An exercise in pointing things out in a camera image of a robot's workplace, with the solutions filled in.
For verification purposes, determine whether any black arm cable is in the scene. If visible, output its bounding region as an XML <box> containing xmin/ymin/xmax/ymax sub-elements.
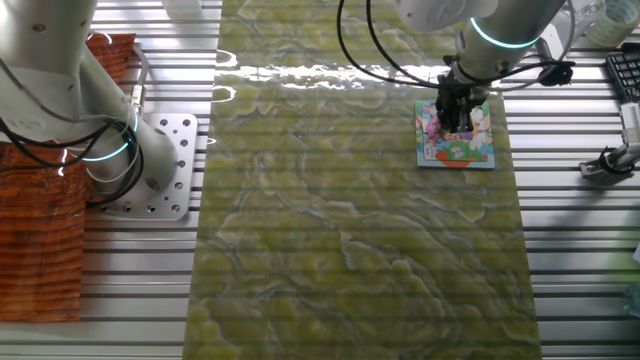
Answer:
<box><xmin>365</xmin><ymin>0</ymin><xmax>449</xmax><ymax>87</ymax></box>
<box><xmin>336</xmin><ymin>0</ymin><xmax>444</xmax><ymax>90</ymax></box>

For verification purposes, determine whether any camera mount with black strap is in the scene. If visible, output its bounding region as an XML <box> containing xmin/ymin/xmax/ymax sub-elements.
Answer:
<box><xmin>578</xmin><ymin>142</ymin><xmax>640</xmax><ymax>180</ymax></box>

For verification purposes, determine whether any pink blue white puzzle piece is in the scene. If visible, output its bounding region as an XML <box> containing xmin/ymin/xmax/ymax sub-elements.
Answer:
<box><xmin>423</xmin><ymin>117</ymin><xmax>442</xmax><ymax>142</ymax></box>

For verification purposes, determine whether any clear glass cup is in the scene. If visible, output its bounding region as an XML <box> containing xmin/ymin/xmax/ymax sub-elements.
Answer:
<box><xmin>562</xmin><ymin>0</ymin><xmax>607</xmax><ymax>56</ymax></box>

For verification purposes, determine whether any brown wood grain sheet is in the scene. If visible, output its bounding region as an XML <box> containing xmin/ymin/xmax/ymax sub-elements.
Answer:
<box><xmin>0</xmin><ymin>32</ymin><xmax>137</xmax><ymax>324</ymax></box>

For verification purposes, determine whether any black keyboard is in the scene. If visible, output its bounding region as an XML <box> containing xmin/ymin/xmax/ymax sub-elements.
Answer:
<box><xmin>604</xmin><ymin>43</ymin><xmax>640</xmax><ymax>104</ymax></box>

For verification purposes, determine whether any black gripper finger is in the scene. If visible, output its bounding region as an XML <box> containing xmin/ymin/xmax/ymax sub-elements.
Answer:
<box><xmin>457</xmin><ymin>107</ymin><xmax>476</xmax><ymax>136</ymax></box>
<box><xmin>437</xmin><ymin>108</ymin><xmax>459</xmax><ymax>142</ymax></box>

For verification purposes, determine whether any clear tape roll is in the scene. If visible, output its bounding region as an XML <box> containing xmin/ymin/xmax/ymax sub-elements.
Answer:
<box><xmin>583</xmin><ymin>0</ymin><xmax>640</xmax><ymax>49</ymax></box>

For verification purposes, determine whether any green marble pattern mat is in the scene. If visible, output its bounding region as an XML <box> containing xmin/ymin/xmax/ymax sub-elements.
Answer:
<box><xmin>182</xmin><ymin>0</ymin><xmax>544</xmax><ymax>360</ymax></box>

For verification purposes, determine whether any white block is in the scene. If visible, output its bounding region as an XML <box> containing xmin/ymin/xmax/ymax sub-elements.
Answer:
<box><xmin>160</xmin><ymin>0</ymin><xmax>204</xmax><ymax>14</ymax></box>

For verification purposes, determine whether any grey cable with metal connector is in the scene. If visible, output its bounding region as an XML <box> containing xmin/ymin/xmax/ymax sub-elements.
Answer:
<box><xmin>130</xmin><ymin>43</ymin><xmax>150</xmax><ymax>117</ymax></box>

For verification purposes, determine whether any butterfly girl puzzle board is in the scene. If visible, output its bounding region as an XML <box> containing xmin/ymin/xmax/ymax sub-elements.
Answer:
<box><xmin>414</xmin><ymin>99</ymin><xmax>497</xmax><ymax>170</ymax></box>

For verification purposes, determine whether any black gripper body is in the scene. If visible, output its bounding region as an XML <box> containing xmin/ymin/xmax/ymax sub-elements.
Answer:
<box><xmin>434</xmin><ymin>72</ymin><xmax>494</xmax><ymax>115</ymax></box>

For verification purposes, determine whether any silver depth camera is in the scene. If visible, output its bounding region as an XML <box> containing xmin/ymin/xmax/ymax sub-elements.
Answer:
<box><xmin>618</xmin><ymin>102</ymin><xmax>640</xmax><ymax>146</ymax></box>

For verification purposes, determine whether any silver robot mounting plate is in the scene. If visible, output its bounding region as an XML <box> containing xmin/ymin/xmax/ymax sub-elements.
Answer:
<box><xmin>99</xmin><ymin>112</ymin><xmax>200</xmax><ymax>221</ymax></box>

